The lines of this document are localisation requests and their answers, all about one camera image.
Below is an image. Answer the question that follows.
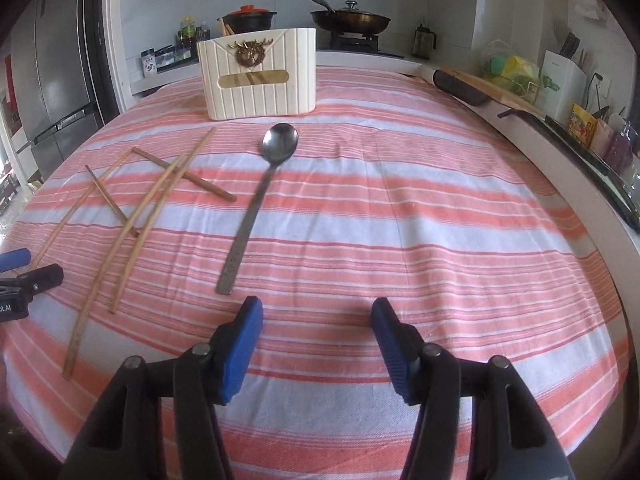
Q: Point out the white knife block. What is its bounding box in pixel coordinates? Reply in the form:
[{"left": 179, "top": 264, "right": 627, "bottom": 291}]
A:
[{"left": 535, "top": 32, "right": 587, "bottom": 126}]

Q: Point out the yellow printed cup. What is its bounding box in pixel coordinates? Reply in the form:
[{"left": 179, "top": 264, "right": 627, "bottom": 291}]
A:
[{"left": 568, "top": 103, "right": 598, "bottom": 148}]

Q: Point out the wooden cutting board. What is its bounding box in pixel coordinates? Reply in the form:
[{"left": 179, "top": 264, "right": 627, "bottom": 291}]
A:
[{"left": 440, "top": 66, "right": 546, "bottom": 119}]

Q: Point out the wooden chopstick in holder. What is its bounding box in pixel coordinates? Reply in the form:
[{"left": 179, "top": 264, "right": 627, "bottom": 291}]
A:
[{"left": 218, "top": 18, "right": 234, "bottom": 37}]

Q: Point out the grey refrigerator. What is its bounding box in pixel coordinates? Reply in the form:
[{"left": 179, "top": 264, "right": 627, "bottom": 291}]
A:
[{"left": 10, "top": 0, "right": 118, "bottom": 179}]

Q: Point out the black gas stove top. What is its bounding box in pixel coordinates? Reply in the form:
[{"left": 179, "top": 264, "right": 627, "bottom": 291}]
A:
[{"left": 318, "top": 30, "right": 404, "bottom": 58}]

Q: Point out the red white striped tablecloth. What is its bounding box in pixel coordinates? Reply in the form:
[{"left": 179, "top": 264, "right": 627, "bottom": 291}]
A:
[{"left": 1, "top": 67, "right": 631, "bottom": 479}]

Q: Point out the black clay pot red lid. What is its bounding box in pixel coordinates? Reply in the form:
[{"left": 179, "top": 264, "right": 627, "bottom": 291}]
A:
[{"left": 222, "top": 4, "right": 277, "bottom": 34}]

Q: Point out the black wok with glass lid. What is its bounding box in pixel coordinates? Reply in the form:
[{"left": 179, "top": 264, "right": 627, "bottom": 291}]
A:
[{"left": 310, "top": 0, "right": 390, "bottom": 37}]

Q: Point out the cream ribbed utensil holder box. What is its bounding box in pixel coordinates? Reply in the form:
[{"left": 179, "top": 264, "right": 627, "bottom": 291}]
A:
[{"left": 198, "top": 28, "right": 317, "bottom": 122}]

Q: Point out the silver metal spoon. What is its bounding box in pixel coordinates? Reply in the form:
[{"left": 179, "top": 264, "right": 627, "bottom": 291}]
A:
[{"left": 216, "top": 122, "right": 299, "bottom": 296}]

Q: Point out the condiment bottles group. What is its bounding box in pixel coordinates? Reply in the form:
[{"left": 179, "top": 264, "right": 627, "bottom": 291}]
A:
[{"left": 177, "top": 15, "right": 210, "bottom": 60}]

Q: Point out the pink utensil cup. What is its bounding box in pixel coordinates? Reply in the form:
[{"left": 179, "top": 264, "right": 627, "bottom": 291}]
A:
[{"left": 590, "top": 118, "right": 614, "bottom": 158}]

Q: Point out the light green tray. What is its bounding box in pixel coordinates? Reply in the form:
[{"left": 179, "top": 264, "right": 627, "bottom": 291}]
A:
[{"left": 498, "top": 108, "right": 639, "bottom": 233}]

